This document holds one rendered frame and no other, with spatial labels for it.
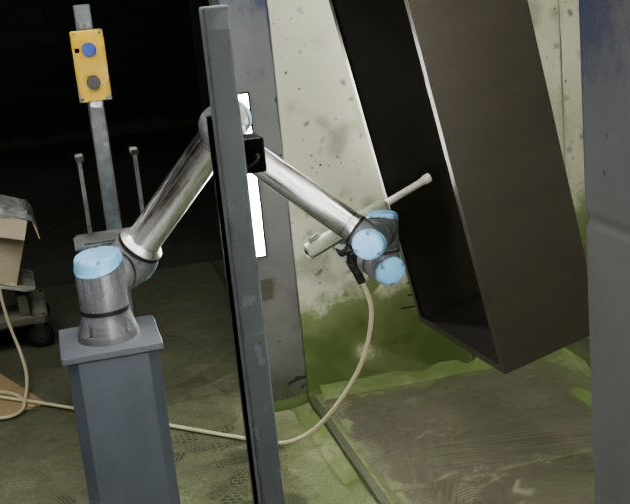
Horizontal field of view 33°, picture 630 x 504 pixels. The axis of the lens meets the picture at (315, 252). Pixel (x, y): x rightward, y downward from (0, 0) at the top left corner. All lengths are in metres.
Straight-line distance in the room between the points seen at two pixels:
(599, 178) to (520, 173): 1.80
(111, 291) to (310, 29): 1.32
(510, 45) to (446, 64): 0.20
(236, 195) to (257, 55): 1.99
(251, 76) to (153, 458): 1.45
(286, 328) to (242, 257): 2.15
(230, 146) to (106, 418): 1.52
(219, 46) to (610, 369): 0.97
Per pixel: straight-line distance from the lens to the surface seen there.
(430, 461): 3.73
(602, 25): 1.33
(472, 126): 3.06
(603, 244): 1.38
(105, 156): 4.18
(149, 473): 3.46
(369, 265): 3.22
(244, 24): 3.99
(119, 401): 3.36
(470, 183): 3.08
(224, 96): 2.02
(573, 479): 3.59
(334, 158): 4.11
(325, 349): 4.28
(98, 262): 3.31
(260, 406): 2.18
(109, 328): 3.34
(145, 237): 3.41
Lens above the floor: 1.69
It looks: 15 degrees down
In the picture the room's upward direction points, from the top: 6 degrees counter-clockwise
